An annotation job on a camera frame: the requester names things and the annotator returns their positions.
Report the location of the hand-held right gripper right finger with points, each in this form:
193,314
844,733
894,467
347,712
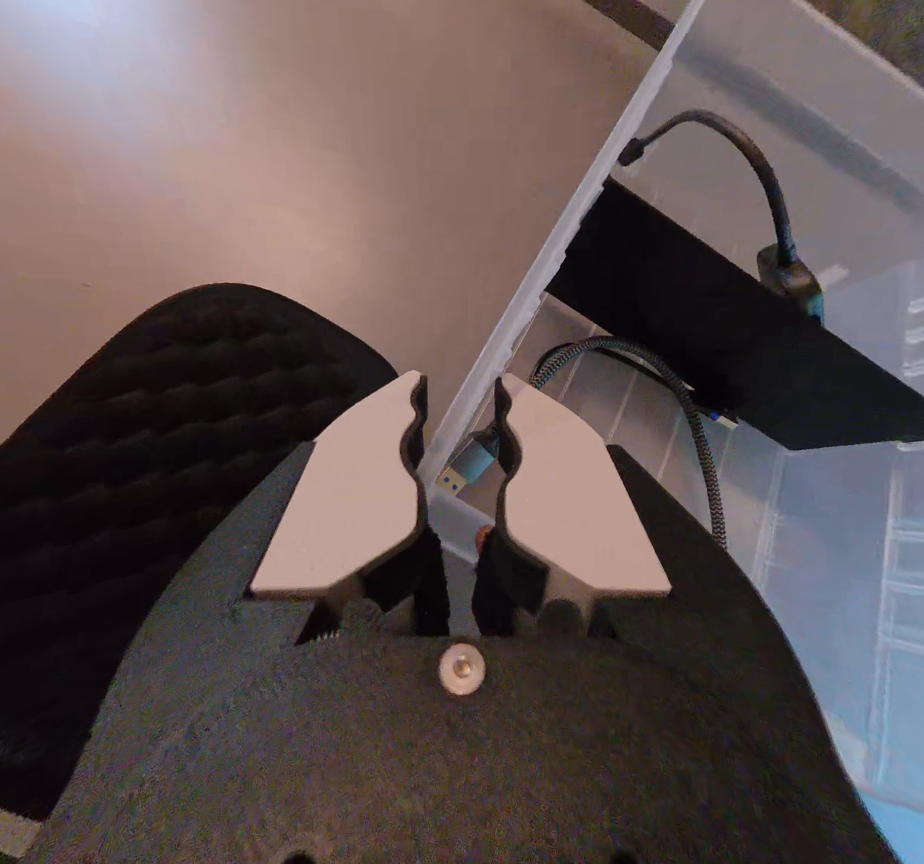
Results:
577,510

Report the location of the black foam pad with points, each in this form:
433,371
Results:
144,409

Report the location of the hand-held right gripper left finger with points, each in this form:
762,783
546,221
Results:
339,496

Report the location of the black bin divider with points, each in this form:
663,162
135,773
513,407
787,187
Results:
686,301

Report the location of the clear plastic bin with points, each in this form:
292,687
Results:
808,55

